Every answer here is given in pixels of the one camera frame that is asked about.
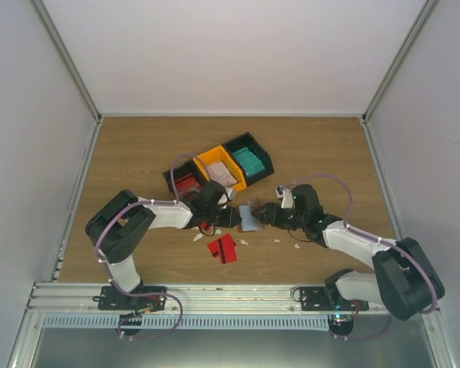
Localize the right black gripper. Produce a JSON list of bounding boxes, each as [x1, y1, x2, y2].
[[252, 202, 307, 230]]

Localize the brown leather card holder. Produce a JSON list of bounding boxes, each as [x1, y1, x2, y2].
[[238, 197, 264, 233]]

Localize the red black-striped card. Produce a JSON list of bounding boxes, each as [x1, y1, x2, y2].
[[207, 239, 226, 264], [218, 234, 238, 264]]

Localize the black card bin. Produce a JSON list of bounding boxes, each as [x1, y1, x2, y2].
[[163, 159, 207, 199], [222, 132, 274, 186]]

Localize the yellow card bin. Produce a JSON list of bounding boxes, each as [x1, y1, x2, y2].
[[193, 145, 247, 192]]

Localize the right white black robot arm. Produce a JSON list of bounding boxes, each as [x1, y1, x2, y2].
[[251, 184, 445, 320]]

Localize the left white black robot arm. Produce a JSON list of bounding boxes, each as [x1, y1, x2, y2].
[[85, 180, 241, 310]]

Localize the white pink card stack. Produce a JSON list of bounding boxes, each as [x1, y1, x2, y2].
[[207, 161, 238, 188]]

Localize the red white card stack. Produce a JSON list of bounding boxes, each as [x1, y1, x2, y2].
[[175, 174, 200, 196]]

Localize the teal card stack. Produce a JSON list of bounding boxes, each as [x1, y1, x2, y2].
[[233, 147, 265, 177]]

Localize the white debris pile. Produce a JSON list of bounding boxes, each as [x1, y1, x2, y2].
[[192, 226, 222, 242]]

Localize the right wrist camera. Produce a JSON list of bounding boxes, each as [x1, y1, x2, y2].
[[275, 186, 294, 209]]

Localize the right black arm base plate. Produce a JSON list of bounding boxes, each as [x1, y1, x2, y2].
[[291, 286, 369, 313]]

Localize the grey slotted cable duct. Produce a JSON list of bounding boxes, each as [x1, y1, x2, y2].
[[43, 314, 329, 331]]

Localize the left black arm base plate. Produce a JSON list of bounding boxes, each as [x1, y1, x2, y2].
[[92, 286, 166, 312]]

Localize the aluminium mounting rail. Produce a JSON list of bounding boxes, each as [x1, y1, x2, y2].
[[26, 281, 442, 314]]

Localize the left aluminium frame post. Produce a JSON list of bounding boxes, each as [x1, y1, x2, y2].
[[30, 0, 102, 124]]

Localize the aluminium frame post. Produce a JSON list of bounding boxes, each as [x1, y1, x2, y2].
[[30, 0, 102, 124], [360, 0, 439, 125]]

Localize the right aluminium frame post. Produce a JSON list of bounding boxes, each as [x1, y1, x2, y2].
[[360, 0, 439, 125]]

